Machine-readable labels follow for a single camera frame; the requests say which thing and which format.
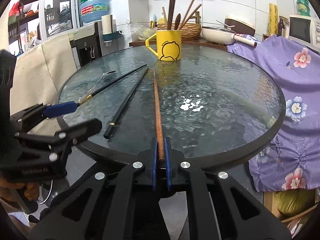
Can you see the water dispenser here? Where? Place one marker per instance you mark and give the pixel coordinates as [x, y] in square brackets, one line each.
[87, 44]

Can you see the brown white rice cooker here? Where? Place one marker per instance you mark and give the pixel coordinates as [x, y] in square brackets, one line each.
[239, 26]

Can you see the brown wooden chopstick one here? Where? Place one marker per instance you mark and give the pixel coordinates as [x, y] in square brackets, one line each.
[165, 17]

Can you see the white paper cup stack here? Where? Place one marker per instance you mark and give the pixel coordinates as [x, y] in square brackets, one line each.
[107, 24]

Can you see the white pan with lid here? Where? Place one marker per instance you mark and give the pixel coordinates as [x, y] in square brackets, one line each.
[225, 37]

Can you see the brown glass bottle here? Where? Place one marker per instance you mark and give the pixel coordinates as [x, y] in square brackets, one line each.
[281, 28]

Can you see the round glass table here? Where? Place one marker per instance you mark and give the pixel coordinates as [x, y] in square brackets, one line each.
[217, 108]

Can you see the brown wooden chopstick three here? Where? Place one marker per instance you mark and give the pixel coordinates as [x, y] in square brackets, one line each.
[186, 14]

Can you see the yellow wrap roll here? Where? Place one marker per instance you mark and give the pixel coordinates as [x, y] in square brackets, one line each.
[273, 19]

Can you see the yellow duck mug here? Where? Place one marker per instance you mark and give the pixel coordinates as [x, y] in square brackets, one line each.
[168, 45]

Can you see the white microwave oven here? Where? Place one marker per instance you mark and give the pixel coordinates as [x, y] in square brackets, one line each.
[305, 30]

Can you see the wooden handle metal spoon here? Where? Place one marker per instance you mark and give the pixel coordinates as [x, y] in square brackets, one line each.
[177, 22]

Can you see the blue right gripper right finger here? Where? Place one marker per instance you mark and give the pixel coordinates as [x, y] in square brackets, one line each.
[167, 162]

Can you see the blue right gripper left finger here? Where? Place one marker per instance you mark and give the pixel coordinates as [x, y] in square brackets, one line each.
[154, 162]

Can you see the blue water jug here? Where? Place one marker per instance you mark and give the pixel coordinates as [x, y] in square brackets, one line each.
[93, 10]

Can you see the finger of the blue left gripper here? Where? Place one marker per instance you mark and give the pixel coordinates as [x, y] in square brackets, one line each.
[53, 111]
[81, 132]

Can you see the plastic bag with vegetables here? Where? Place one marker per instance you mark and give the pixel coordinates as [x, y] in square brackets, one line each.
[137, 30]

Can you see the woven basin sink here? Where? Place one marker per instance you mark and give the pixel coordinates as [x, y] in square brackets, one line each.
[190, 31]

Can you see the brown wooden chopstick two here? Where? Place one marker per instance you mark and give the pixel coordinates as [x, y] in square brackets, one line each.
[170, 14]

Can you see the brown wooden chopstick five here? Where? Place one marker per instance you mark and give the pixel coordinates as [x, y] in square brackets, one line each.
[158, 121]

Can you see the black chopstick gold band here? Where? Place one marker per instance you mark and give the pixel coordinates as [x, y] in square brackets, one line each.
[91, 92]

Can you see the brown wooden chopstick four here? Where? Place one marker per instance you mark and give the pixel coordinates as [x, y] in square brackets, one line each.
[190, 16]

